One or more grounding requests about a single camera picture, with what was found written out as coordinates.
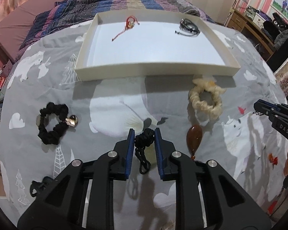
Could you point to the grey polar bear bedsheet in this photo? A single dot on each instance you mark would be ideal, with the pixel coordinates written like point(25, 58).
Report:
point(110, 95)

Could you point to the cream fluffy scrunchie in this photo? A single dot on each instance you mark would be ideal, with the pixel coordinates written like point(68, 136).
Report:
point(194, 100)

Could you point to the striped purple blue quilt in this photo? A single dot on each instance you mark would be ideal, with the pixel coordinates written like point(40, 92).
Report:
point(86, 9)

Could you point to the black hair claw clip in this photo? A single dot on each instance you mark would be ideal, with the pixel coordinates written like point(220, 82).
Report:
point(37, 186)

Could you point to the black bag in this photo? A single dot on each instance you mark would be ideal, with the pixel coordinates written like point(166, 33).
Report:
point(272, 27)

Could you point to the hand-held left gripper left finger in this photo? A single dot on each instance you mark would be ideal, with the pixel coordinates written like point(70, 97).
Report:
point(130, 153)

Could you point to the wooden desk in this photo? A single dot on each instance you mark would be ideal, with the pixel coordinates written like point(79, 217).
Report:
point(240, 21)

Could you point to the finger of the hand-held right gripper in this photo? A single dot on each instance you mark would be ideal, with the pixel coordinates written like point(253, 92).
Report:
point(262, 106)

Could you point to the pink padded headboard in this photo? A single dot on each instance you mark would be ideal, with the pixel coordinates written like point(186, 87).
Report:
point(14, 24)

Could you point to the black scrunchie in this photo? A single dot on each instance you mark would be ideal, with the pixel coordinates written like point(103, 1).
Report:
point(60, 110)

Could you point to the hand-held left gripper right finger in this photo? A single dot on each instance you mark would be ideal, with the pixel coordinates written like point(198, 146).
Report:
point(158, 153)

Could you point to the white cardboard tray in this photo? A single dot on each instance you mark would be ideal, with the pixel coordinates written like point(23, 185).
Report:
point(153, 43)

